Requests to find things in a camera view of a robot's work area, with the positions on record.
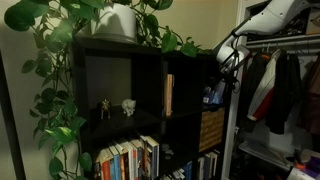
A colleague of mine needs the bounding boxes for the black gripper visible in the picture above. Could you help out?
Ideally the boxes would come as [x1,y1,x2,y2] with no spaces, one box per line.
[218,64,242,94]

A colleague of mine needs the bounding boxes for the large blue book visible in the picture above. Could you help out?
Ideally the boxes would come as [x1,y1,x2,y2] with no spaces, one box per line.
[212,80,227,106]

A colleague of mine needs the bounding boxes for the thin blue book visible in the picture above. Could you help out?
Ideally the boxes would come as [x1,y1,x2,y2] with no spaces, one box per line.
[203,86,215,105]

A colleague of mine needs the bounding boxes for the tan wooden book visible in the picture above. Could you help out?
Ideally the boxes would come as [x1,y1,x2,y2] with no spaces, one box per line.
[162,73,175,118]

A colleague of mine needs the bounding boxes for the tall white book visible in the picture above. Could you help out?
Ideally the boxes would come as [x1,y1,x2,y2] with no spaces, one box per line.
[209,150,221,180]

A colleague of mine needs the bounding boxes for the dark blue book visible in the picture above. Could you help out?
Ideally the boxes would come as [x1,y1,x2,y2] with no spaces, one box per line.
[203,153,211,180]

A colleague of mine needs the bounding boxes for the slim white book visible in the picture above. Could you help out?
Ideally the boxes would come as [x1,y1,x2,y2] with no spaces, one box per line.
[197,156,205,180]

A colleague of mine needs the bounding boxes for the short blue book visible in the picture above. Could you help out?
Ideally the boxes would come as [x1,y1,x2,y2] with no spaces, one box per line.
[183,161,194,180]

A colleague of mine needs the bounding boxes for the dark patterned book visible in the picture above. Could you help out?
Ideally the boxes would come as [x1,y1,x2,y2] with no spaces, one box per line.
[141,136,150,179]

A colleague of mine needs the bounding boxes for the grey blue book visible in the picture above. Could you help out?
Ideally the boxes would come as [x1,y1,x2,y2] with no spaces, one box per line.
[133,137,145,180]

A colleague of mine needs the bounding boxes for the white book red stripe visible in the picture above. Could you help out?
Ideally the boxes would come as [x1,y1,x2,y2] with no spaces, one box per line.
[128,139,139,180]

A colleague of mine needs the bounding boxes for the orange brown spine book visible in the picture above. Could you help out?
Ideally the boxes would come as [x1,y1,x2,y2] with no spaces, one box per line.
[118,152,127,180]

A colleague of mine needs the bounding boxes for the blue spine book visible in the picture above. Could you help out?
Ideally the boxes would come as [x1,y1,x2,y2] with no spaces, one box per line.
[107,143,122,180]

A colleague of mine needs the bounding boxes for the beige book red spine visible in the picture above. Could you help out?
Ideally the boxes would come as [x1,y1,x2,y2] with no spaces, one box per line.
[94,147,114,180]

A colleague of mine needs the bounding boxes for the black jacket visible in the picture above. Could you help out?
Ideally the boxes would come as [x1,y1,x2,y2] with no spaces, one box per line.
[238,51,268,133]

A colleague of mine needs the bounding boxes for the white red jacket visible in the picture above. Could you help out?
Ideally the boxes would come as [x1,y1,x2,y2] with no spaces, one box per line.
[246,49,283,123]

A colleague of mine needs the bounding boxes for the woven wicker basket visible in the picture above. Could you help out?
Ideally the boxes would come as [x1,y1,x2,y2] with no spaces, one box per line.
[198,107,227,153]

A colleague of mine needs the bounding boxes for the black long coat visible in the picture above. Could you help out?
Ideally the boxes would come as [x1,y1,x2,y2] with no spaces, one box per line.
[264,49,304,135]

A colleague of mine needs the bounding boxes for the metal closet rod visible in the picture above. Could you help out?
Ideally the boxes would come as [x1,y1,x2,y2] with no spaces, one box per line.
[254,41,320,52]

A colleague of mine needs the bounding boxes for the white closet shelf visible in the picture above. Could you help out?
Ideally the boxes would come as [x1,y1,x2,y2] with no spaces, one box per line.
[248,33,320,44]

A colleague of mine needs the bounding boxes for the white low shelf board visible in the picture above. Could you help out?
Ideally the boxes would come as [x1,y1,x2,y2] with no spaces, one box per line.
[238,139,294,172]

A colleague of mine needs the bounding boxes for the brown garment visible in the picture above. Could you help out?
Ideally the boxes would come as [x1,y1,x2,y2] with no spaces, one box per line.
[297,56,320,136]

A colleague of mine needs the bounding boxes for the cardboard box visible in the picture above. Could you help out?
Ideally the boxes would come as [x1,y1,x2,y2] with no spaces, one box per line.
[305,8,320,36]

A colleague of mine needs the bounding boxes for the white elephant figurine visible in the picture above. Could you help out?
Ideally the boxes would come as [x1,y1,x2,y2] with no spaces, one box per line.
[120,98,137,118]

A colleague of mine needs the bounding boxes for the row of lower books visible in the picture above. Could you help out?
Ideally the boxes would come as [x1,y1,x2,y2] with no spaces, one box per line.
[143,135,161,178]

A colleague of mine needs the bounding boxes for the row of books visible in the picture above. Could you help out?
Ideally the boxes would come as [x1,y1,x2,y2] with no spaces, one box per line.
[114,140,135,180]
[143,135,161,178]

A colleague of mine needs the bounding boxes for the small white books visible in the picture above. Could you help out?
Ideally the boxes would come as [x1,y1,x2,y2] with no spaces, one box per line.
[168,168,186,180]

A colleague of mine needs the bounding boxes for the small orange object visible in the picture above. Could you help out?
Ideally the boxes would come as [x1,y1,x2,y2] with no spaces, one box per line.
[294,159,307,170]

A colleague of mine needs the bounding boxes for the black cube bookshelf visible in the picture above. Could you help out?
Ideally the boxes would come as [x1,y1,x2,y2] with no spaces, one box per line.
[71,35,235,180]

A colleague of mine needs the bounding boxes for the white plastic object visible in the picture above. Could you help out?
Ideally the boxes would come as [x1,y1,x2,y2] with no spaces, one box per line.
[286,166,316,180]

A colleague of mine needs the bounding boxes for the purple object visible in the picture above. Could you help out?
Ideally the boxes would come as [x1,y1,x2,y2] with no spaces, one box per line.
[305,156,320,175]

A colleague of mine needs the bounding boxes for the brass animal figurine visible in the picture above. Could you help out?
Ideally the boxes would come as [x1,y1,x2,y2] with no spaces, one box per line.
[99,98,113,120]

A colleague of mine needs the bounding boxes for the white plant pot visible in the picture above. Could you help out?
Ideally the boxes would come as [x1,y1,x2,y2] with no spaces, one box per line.
[90,2,138,45]

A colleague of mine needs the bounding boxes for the green pothos plant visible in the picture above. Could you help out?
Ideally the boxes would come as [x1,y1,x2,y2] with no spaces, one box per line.
[3,0,214,180]

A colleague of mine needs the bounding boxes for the black slanted pole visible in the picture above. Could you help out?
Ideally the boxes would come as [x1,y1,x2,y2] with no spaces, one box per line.
[0,49,27,180]

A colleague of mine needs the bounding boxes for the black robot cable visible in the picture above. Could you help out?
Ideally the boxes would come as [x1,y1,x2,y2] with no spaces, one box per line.
[229,28,243,95]

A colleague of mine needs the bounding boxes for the white door frame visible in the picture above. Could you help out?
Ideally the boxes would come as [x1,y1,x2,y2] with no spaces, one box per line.
[220,0,249,180]

